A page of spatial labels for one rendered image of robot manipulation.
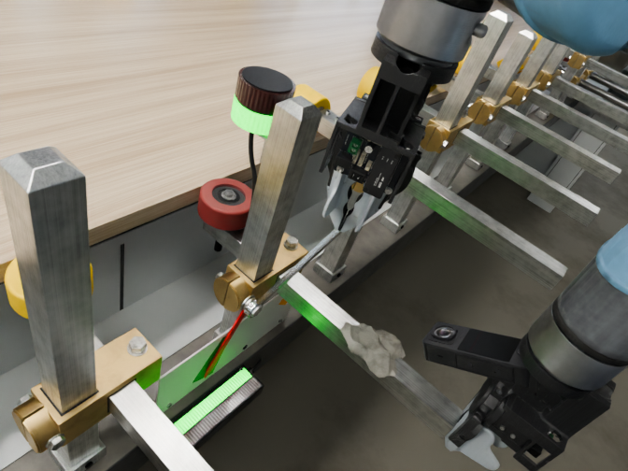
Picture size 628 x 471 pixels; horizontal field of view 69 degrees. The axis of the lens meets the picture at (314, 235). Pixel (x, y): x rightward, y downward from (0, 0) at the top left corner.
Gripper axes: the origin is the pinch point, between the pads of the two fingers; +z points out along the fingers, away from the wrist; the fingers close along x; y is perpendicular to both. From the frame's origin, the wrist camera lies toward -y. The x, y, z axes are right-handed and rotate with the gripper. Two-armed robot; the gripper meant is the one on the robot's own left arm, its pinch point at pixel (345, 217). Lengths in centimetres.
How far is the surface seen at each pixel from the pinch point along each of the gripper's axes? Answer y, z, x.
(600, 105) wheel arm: -114, 6, 52
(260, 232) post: 1.8, 5.8, -8.5
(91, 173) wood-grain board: 0.0, 10.8, -33.3
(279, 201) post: 1.8, 0.4, -7.3
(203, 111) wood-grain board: -25.6, 10.8, -31.2
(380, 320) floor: -86, 101, 25
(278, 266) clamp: -2.2, 13.8, -5.7
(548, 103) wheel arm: -94, 6, 34
